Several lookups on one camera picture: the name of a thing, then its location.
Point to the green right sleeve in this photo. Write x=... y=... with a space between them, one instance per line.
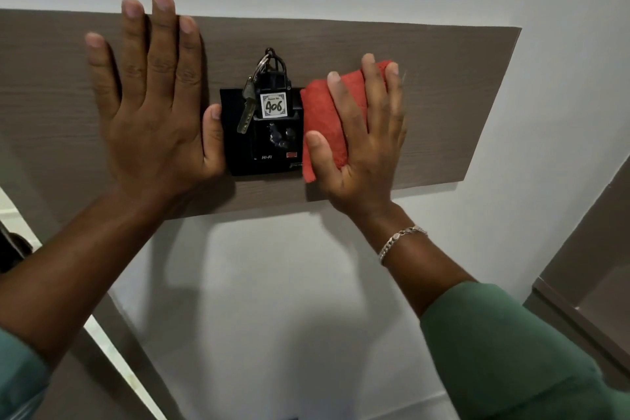
x=512 y=360

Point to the brass key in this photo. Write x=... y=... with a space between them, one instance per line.
x=246 y=112

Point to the dark object behind door frame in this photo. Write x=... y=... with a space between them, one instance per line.
x=12 y=247

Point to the person's left little finger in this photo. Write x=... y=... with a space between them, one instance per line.
x=102 y=75

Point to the green sleeve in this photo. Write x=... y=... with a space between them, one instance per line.
x=19 y=380
x=512 y=360

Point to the red cleaning cloth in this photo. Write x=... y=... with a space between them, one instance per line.
x=320 y=109

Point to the person's left hand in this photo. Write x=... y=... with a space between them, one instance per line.
x=152 y=139

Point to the person's left forearm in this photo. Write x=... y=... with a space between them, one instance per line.
x=83 y=267

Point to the grey-brown wooden wall panel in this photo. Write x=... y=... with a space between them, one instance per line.
x=443 y=104

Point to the black key switch holder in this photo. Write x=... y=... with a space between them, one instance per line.
x=266 y=154

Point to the person's left thumb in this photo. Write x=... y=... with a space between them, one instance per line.
x=215 y=139

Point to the person's right middle finger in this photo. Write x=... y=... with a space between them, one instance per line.
x=374 y=92

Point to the black key tag white label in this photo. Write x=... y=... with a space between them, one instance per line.
x=273 y=104

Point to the person's right hand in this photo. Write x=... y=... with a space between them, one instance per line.
x=366 y=163

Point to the brown wooden cabinet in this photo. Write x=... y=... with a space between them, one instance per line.
x=590 y=277

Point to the person's right forearm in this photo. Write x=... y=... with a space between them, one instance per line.
x=418 y=257

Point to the person's left middle finger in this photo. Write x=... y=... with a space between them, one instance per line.
x=162 y=43

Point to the person's right thumb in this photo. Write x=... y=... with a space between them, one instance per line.
x=322 y=159

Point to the green left sleeve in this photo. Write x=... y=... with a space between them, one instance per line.
x=19 y=380

